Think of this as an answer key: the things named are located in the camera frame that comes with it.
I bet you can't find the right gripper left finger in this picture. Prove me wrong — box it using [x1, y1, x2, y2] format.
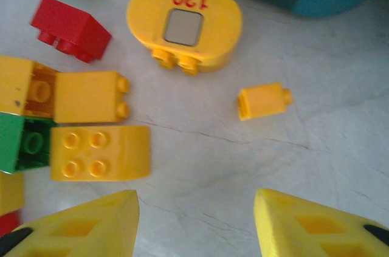
[0, 189, 140, 257]

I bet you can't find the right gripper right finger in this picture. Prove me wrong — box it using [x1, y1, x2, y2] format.
[253, 188, 389, 257]

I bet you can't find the yellow curved lego brick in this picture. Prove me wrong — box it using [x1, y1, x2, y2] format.
[49, 125, 152, 182]

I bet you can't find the red lego brick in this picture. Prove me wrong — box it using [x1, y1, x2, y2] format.
[29, 0, 112, 64]
[0, 211, 21, 238]

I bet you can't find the green lego brick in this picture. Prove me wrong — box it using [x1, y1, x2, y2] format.
[0, 112, 57, 174]

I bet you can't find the small yellow lego brick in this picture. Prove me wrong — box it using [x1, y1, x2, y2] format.
[236, 82, 294, 122]

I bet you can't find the yellow oval lego printed 120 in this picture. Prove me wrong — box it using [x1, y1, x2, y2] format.
[126, 0, 244, 75]

